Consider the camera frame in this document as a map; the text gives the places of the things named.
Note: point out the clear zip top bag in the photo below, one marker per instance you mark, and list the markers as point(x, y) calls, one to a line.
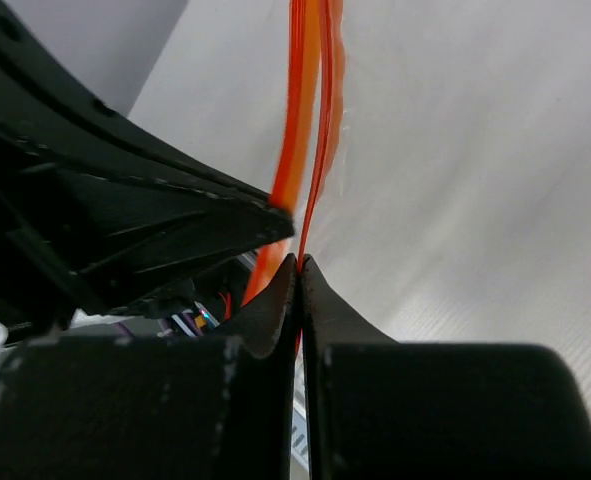
point(458, 204)

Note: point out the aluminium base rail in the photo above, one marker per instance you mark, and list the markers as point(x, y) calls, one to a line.
point(295, 425)

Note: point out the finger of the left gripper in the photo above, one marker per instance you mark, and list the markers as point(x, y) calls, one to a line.
point(46, 113)
point(73, 236)

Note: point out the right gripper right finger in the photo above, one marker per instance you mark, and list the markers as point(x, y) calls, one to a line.
point(379, 408)

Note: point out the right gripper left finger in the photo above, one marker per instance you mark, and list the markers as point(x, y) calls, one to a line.
point(115, 407)

